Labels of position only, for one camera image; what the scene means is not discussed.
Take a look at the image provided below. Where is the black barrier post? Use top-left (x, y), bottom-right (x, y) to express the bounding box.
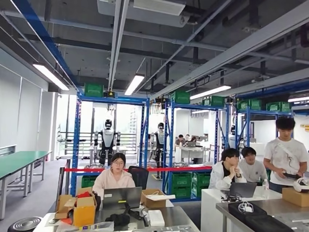
top-left (56, 166), bottom-right (66, 210)

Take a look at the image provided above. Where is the black bag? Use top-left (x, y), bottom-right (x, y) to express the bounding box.
top-left (105, 204), bottom-right (145, 227)

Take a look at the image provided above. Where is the white rectangular box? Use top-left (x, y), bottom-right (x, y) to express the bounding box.
top-left (148, 209), bottom-right (166, 228)

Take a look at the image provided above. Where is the grey ceiling cable rail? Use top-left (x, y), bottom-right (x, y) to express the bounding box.
top-left (108, 0), bottom-right (130, 92)

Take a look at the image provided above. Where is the white office desk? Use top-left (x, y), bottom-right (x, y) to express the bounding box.
top-left (175, 145), bottom-right (207, 164)

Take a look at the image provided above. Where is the white flat sheet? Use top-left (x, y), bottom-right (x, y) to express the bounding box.
top-left (146, 193), bottom-right (176, 202)

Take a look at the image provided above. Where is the dark laptop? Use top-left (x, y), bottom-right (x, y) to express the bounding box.
top-left (228, 182), bottom-right (258, 199)

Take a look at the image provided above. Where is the green top workbench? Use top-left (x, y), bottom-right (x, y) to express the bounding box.
top-left (0, 150), bottom-right (53, 220)

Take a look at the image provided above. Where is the wide grey ceiling beam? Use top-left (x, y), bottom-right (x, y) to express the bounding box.
top-left (149, 0), bottom-right (309, 101)

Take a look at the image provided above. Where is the black flat case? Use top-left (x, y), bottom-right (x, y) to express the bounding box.
top-left (244, 214), bottom-right (295, 232)
top-left (228, 202), bottom-right (268, 219)

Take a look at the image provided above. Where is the white charger cable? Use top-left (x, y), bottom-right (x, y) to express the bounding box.
top-left (237, 201), bottom-right (254, 214)

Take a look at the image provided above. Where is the steel table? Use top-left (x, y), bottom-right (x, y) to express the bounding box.
top-left (216, 198), bottom-right (309, 232)
top-left (33, 204), bottom-right (200, 232)

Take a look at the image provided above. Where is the black office chair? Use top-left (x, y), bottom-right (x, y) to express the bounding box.
top-left (128, 166), bottom-right (149, 190)

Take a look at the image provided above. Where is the white counter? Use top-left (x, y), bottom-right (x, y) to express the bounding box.
top-left (200, 186), bottom-right (283, 232)

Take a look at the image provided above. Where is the white roller blind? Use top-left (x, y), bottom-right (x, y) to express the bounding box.
top-left (16, 78), bottom-right (43, 152)
top-left (0, 65), bottom-right (23, 149)

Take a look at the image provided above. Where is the green plastic crate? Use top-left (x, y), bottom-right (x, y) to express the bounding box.
top-left (170, 90), bottom-right (191, 105)
top-left (172, 187), bottom-right (192, 200)
top-left (266, 101), bottom-right (280, 112)
top-left (202, 95), bottom-right (225, 108)
top-left (172, 172), bottom-right (193, 188)
top-left (249, 99), bottom-right (263, 111)
top-left (237, 100), bottom-right (251, 112)
top-left (81, 175), bottom-right (99, 189)
top-left (191, 172), bottom-right (211, 187)
top-left (191, 185), bottom-right (210, 199)
top-left (84, 83), bottom-right (104, 98)
top-left (280, 101), bottom-right (292, 113)

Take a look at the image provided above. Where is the humanoid robot white torso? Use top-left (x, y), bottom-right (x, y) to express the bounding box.
top-left (149, 122), bottom-right (167, 180)
top-left (93, 119), bottom-right (121, 166)

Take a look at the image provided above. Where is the open cardboard box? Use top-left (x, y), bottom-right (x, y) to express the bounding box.
top-left (54, 187), bottom-right (97, 228)

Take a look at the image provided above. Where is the white VR headset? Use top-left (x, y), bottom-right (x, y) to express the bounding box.
top-left (292, 177), bottom-right (309, 194)

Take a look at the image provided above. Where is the blue steel storage rack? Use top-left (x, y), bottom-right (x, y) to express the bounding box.
top-left (162, 101), bottom-right (230, 203)
top-left (234, 107), bottom-right (309, 151)
top-left (70, 93), bottom-right (150, 197)

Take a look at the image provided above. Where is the black controller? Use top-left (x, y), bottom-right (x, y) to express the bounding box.
top-left (283, 172), bottom-right (301, 180)

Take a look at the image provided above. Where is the red barrier tape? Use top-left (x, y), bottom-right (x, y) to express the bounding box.
top-left (63, 165), bottom-right (213, 174)

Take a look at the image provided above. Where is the grey wall rail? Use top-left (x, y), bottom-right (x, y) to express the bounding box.
top-left (0, 144), bottom-right (17, 157)

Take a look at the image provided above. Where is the grey laptop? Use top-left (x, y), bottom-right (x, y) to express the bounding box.
top-left (102, 187), bottom-right (143, 211)

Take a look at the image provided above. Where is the grey window railing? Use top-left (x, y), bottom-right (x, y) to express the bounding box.
top-left (57, 131), bottom-right (143, 158)

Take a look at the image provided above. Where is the ceiling air conditioner unit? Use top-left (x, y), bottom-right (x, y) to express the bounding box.
top-left (96, 0), bottom-right (191, 28)

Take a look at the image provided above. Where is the blue ceiling beam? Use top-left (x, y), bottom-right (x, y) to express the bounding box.
top-left (10, 0), bottom-right (83, 93)

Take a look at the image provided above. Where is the black ribbed round part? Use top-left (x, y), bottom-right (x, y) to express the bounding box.
top-left (7, 217), bottom-right (43, 232)

